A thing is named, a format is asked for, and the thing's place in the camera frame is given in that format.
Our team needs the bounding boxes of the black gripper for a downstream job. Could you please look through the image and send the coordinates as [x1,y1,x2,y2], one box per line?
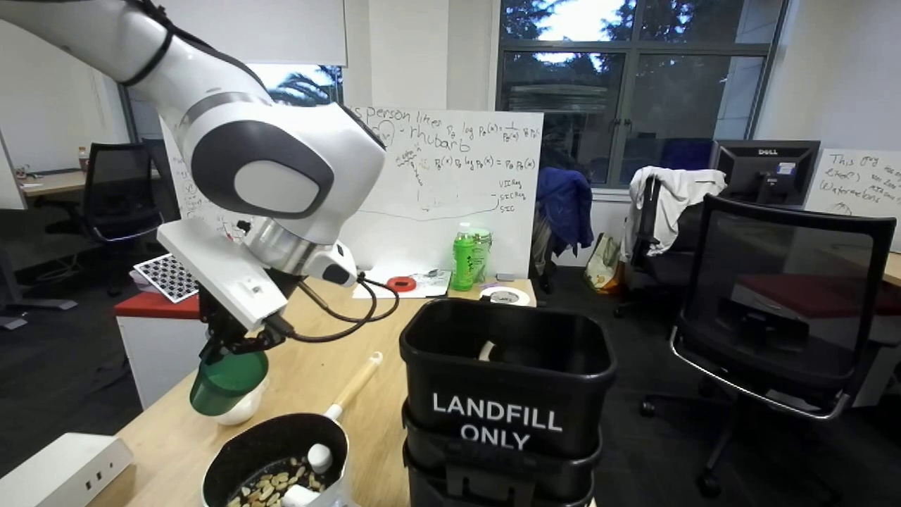
[201,299,281,358]

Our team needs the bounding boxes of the dark green plastic cup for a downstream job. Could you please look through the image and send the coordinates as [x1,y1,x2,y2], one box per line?
[188,352,268,417]

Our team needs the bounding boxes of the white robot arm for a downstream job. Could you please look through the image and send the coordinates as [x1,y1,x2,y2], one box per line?
[0,0,385,358]

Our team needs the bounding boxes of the red top white cabinet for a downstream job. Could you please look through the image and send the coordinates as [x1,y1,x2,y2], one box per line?
[112,293,205,408]

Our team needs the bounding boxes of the red tape roll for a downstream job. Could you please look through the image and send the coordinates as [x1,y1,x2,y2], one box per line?
[385,275,416,293]

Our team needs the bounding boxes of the white rectangular box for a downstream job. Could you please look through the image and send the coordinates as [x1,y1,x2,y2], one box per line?
[0,430,133,507]

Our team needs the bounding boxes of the green soap bottle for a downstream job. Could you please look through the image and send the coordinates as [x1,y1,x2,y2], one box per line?
[451,224,493,290]

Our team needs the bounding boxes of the large whiteboard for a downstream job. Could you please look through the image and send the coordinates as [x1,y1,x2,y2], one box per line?
[340,107,544,275]

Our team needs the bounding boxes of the black landfill bin on table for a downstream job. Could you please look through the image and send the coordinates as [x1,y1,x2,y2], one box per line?
[400,301,616,507]

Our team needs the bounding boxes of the white tape roll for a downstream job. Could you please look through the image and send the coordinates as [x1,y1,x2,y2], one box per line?
[479,285,534,306]

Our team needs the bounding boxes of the black mesh office chair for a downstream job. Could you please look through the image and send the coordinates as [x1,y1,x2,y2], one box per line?
[668,197,896,494]

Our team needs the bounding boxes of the black computer monitor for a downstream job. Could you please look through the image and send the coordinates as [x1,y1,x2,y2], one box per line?
[714,141,820,206]

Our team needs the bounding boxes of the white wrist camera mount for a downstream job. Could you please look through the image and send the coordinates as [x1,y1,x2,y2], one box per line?
[158,216,286,330]

